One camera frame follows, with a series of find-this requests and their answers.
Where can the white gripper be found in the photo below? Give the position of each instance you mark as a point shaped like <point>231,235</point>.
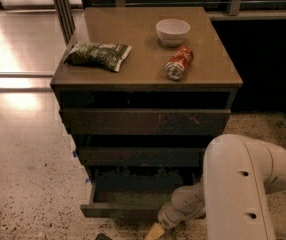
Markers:
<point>168,217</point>

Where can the red soda can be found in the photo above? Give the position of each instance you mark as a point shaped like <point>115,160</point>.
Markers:
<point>179,63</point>

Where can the green chip bag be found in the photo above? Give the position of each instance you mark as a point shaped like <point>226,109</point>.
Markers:
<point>108,56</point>

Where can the dark object bottom edge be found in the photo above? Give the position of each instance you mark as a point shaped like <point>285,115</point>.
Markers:
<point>102,236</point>

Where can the brown drawer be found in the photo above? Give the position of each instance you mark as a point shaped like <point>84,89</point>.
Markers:
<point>145,121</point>
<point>140,157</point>
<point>134,193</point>

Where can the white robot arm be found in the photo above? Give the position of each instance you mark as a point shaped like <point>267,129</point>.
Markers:
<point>238,173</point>

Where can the white ceramic bowl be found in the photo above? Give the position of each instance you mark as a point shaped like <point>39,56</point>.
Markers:
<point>172,32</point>

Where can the blue tape piece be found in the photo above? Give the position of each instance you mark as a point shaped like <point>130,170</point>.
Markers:
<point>74,153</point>

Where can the brown wooden drawer cabinet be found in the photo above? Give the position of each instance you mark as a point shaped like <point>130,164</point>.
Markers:
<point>211,82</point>

